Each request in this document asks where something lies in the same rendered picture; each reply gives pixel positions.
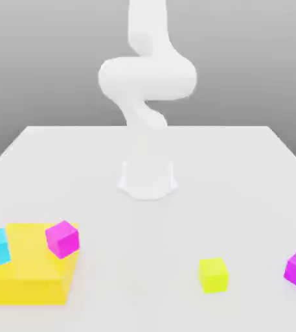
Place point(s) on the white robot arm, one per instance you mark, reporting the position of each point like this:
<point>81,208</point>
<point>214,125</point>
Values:
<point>147,77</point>

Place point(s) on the small lime yellow cube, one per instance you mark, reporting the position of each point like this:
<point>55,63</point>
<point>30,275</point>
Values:
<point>213,275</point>

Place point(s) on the large yellow box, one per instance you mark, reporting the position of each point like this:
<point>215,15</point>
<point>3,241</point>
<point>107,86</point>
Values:
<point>33,275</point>

